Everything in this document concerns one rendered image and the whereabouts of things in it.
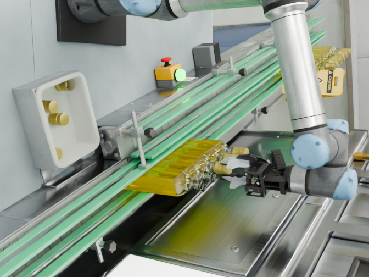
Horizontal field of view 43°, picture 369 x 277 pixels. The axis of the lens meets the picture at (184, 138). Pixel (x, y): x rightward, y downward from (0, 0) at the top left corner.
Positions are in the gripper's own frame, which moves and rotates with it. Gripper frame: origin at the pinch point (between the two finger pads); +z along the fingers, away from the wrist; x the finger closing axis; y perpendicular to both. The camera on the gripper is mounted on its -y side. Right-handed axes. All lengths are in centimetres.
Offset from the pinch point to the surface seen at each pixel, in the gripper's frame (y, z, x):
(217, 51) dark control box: -61, 32, -19
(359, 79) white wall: -583, 96, 157
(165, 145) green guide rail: 0.5, 19.4, -6.0
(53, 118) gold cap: 24.0, 36.4, -23.3
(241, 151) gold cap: -10.3, 0.1, -0.6
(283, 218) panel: 2.6, -16.4, 12.1
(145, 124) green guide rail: 2.0, 24.1, -13.1
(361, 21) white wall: -585, 91, 73
